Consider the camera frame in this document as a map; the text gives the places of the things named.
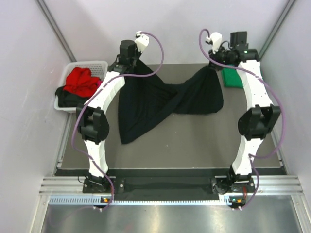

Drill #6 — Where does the black t shirt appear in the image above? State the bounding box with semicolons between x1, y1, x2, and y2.
118;61;224;144

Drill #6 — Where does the grey slotted cable duct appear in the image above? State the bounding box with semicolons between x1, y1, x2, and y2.
49;195;246;206

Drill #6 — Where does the red t shirt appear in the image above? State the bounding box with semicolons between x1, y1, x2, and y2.
64;67;102;98

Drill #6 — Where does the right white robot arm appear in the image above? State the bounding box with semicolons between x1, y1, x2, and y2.
205;32;281;195

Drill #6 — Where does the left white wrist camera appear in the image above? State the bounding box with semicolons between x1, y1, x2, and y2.
134;31;150;53

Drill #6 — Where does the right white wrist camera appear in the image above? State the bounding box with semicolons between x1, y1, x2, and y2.
205;32;223;54

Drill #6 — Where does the aluminium frame rail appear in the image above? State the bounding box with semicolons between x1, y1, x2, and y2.
39;175;303;195

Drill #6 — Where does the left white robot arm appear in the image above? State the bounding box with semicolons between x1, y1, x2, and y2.
76;34;149;193

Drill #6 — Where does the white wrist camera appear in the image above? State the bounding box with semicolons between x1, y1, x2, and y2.
205;32;223;54
134;31;150;53

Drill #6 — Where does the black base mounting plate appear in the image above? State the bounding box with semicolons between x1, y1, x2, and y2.
83;177;255;195

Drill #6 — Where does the white plastic laundry basket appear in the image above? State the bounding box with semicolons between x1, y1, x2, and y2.
54;61;108;113

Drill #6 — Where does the black garment in basket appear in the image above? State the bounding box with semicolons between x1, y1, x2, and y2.
55;86;89;108

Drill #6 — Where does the green folded t shirt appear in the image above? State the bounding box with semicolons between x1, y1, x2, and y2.
221;68;243;89

